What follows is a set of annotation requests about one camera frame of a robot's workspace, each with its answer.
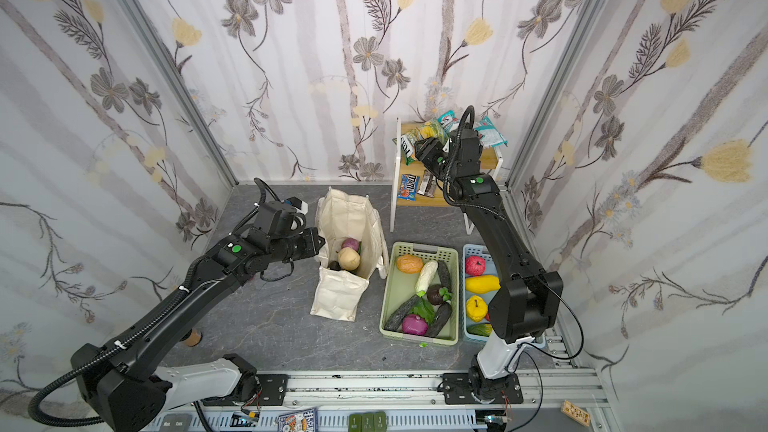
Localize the white radish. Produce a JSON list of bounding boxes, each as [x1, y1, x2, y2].
[[415, 260, 438, 297]]

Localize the dark cucumber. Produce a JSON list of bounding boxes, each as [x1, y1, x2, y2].
[[425, 303, 453, 338], [383, 295, 421, 332]]

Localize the light teal snack bag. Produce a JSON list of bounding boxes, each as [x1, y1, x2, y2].
[[473, 116, 508, 148]]

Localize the yellow bell pepper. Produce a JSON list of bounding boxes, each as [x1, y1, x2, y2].
[[465, 295, 488, 323]]

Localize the brown chocolate bar pack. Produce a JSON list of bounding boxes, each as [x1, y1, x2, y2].
[[417, 170, 437, 198]]

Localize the white wooden two-tier shelf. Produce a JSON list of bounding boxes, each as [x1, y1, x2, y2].
[[389, 118, 504, 235]]

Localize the green leafy vegetable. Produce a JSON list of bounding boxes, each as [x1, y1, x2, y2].
[[410, 297, 436, 324]]

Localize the dark cucumber right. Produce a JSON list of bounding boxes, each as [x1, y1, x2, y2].
[[425, 303, 453, 338]]

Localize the green button pad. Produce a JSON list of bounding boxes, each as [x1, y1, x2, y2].
[[347, 411, 388, 432]]

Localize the blue candy bag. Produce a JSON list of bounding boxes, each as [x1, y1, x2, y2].
[[397, 174, 420, 201]]

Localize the orange bread roll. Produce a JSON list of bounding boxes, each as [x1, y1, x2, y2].
[[395, 254, 424, 274]]

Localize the yellow banana mango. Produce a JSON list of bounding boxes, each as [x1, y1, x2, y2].
[[465, 275, 500, 295]]

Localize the green orange mango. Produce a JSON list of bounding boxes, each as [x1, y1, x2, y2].
[[466, 323, 493, 337]]

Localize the red pomegranate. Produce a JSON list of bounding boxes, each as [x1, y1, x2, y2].
[[465, 255, 487, 277]]

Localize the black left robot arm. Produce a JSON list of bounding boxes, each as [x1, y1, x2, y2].
[[27, 197, 325, 431]]

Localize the blue plastic basket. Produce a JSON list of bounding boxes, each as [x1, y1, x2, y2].
[[460, 244, 547, 350]]

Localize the mangosteen dark brown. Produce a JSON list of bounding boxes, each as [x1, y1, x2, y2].
[[426, 284, 447, 306]]

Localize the yellow green snack bag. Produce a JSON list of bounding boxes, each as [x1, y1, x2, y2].
[[399, 119, 449, 165]]

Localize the printed card box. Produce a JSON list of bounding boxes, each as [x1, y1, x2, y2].
[[277, 408, 318, 432]]

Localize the green plastic basket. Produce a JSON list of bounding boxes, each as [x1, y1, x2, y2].
[[379, 241, 462, 346]]

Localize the purple onion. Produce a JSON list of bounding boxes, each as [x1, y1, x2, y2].
[[341, 238, 360, 252]]

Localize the cream canvas grocery bag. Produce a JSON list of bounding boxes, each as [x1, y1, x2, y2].
[[310, 188, 389, 321]]

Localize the small wooden block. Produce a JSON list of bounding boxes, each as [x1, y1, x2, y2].
[[561, 400, 592, 427]]

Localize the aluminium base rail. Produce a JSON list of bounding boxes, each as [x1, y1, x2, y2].
[[148, 368, 621, 431]]

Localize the beige pear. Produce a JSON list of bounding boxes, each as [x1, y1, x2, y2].
[[338, 248, 361, 272]]

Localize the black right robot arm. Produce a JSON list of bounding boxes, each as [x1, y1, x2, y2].
[[415, 129, 563, 387]]

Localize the dark cucumber left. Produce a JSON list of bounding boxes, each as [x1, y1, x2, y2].
[[383, 295, 421, 332]]

